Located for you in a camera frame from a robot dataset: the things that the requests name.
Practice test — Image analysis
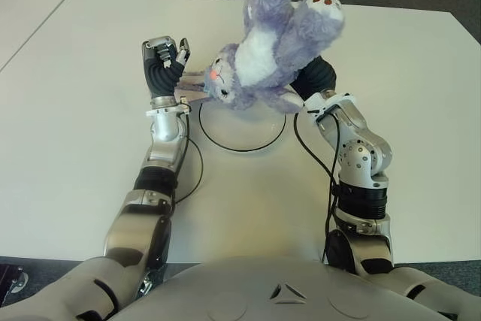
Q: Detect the white plate black rim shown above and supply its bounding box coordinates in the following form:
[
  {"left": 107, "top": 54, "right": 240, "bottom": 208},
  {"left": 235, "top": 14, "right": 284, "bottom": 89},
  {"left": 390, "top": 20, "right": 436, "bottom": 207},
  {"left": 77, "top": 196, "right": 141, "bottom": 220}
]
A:
[{"left": 198, "top": 98, "right": 288, "bottom": 153}]

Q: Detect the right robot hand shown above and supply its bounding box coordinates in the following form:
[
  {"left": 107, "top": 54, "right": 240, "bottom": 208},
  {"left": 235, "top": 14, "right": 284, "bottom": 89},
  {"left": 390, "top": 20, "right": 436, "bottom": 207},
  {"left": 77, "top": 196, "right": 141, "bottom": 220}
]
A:
[{"left": 291, "top": 55, "right": 337, "bottom": 101}]

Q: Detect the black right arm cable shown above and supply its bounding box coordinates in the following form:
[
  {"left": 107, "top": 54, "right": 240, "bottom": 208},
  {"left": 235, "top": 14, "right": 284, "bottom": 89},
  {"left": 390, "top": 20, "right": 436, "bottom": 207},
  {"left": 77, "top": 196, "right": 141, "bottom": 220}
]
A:
[{"left": 293, "top": 104, "right": 343, "bottom": 262}]

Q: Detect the grey robot torso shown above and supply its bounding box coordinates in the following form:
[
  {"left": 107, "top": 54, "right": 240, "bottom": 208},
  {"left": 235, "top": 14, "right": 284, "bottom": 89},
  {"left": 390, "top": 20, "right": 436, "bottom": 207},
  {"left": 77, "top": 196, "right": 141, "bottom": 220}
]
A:
[{"left": 0, "top": 254, "right": 458, "bottom": 321}]

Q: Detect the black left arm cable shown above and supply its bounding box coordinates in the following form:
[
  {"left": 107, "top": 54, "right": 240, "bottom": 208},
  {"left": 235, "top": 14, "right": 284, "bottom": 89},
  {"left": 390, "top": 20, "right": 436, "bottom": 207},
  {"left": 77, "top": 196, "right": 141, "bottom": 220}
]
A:
[{"left": 173, "top": 108, "right": 205, "bottom": 206}]

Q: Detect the chair caster wheel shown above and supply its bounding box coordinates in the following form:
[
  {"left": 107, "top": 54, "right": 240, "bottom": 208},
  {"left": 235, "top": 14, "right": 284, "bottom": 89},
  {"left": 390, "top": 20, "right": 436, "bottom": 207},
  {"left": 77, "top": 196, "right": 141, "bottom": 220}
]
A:
[{"left": 0, "top": 262, "right": 29, "bottom": 296}]

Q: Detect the metal table leg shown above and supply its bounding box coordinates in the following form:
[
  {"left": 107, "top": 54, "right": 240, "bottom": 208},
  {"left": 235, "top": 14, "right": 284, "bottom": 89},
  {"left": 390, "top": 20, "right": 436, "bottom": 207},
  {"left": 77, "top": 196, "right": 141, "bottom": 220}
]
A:
[{"left": 140, "top": 268, "right": 156, "bottom": 296}]

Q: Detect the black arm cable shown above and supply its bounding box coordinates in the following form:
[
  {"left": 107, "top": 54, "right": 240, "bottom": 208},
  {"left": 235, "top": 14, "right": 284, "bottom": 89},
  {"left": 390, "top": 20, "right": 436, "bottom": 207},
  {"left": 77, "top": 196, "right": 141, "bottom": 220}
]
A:
[
  {"left": 173, "top": 108, "right": 205, "bottom": 206},
  {"left": 293, "top": 104, "right": 343, "bottom": 262}
]

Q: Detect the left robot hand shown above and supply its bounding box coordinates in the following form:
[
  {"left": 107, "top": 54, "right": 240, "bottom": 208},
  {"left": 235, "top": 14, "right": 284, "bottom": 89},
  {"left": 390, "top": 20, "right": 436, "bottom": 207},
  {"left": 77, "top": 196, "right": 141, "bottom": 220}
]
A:
[{"left": 141, "top": 35, "right": 191, "bottom": 100}]

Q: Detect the purple plush bunny doll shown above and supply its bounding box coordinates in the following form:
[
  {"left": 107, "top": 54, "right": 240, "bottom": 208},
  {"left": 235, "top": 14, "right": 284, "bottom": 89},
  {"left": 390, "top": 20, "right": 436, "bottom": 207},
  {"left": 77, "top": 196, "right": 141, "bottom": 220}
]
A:
[{"left": 175, "top": 0, "right": 346, "bottom": 114}]

